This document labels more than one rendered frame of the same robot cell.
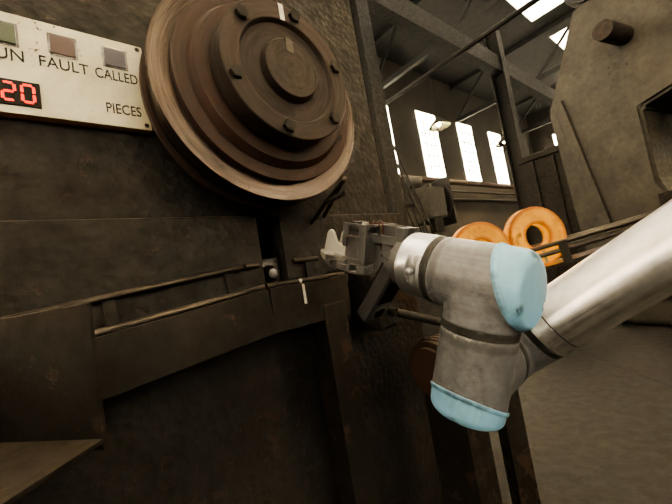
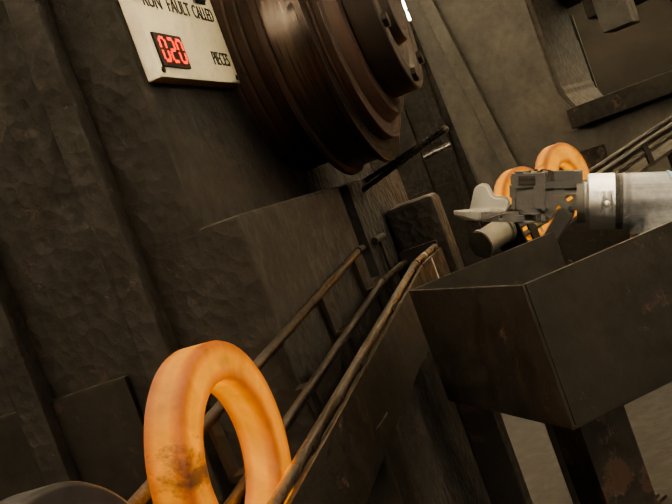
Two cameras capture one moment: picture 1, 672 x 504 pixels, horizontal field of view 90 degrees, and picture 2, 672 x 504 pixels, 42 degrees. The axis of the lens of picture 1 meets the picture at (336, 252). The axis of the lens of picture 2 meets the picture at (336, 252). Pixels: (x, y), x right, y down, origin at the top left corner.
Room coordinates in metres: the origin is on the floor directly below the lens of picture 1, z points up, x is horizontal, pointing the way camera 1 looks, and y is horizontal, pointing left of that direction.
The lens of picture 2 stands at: (-0.48, 1.02, 0.84)
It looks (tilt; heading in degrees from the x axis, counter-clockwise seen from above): 3 degrees down; 327
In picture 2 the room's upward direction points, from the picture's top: 20 degrees counter-clockwise
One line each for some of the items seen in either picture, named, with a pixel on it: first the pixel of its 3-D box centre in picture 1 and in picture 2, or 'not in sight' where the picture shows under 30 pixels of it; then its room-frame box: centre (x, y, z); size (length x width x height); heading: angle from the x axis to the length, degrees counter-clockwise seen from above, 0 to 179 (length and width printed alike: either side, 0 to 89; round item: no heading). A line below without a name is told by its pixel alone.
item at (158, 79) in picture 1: (263, 100); (327, 34); (0.71, 0.10, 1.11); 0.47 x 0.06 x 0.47; 129
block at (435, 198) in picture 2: (369, 281); (430, 258); (0.87, -0.07, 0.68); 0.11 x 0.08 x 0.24; 39
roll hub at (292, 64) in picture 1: (286, 75); (380, 11); (0.64, 0.04, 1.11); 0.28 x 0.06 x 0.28; 129
